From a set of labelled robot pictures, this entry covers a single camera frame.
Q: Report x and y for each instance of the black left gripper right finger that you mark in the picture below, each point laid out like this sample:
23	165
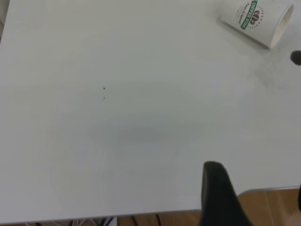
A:
299	196

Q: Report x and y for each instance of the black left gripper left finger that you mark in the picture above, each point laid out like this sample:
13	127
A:
218	200

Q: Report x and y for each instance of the white paper coffee cup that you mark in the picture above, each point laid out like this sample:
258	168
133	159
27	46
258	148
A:
237	21

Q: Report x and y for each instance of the brown coffee stain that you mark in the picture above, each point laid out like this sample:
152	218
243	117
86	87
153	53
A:
296	58

